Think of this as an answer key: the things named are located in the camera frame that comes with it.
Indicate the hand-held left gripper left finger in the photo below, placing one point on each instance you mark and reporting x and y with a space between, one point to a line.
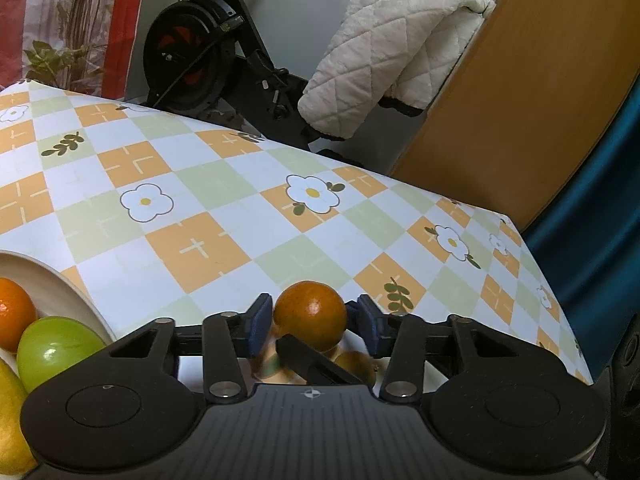
260 325

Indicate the white quilted jacket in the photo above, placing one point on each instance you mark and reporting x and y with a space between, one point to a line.
390 50

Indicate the blue curtain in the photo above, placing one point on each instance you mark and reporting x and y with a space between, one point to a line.
600 235

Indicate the round bright orange fruit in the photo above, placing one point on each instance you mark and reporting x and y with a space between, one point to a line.
12 315

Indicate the green round fruit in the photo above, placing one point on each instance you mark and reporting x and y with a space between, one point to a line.
55 350

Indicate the dark orange round fruit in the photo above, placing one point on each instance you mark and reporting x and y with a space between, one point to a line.
310 312

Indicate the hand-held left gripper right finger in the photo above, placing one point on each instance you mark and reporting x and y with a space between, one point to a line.
367 328

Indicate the floral checkered tablecloth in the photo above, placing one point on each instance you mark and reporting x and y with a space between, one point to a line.
225 210

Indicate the red printed backdrop cloth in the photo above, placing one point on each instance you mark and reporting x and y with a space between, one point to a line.
50 10

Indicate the black exercise bike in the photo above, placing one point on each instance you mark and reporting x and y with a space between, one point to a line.
190 60

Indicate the cream plate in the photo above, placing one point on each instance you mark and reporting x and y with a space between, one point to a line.
75 300

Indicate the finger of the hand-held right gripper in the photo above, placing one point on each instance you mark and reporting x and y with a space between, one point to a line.
310 364

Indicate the yellow lemon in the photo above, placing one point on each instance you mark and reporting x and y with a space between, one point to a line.
10 425

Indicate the small brown longan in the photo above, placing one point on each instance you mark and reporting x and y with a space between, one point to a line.
357 365

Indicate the wooden board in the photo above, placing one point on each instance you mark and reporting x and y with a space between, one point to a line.
525 110

